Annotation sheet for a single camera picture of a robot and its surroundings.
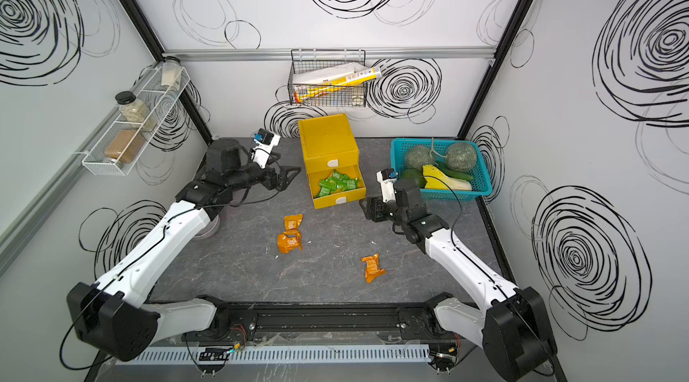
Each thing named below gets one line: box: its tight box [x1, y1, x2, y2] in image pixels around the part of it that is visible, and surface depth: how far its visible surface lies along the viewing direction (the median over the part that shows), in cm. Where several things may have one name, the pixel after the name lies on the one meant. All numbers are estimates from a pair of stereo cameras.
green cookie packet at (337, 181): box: [328, 169, 351, 191], surface depth 98 cm
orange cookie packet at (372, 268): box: [360, 252, 387, 285], surface depth 85 cm
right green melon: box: [445, 141, 478, 172], surface depth 101 cm
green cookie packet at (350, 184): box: [341, 177, 359, 191], surface depth 96 cm
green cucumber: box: [434, 162, 473, 182], surface depth 101 cm
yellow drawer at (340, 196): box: [306, 164, 367, 209], surface depth 91 cm
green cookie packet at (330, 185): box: [317, 173, 344, 197], surface depth 97 cm
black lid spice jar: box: [114, 90, 157, 132], surface depth 72 cm
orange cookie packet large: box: [277, 229, 304, 254], surface depth 91 cm
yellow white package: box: [292, 61, 384, 104], surface depth 88 cm
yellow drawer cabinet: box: [298, 112, 367, 209], surface depth 93 cm
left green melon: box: [405, 145, 437, 172], surface depth 102 cm
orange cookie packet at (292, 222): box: [283, 213, 305, 231], surface depth 96 cm
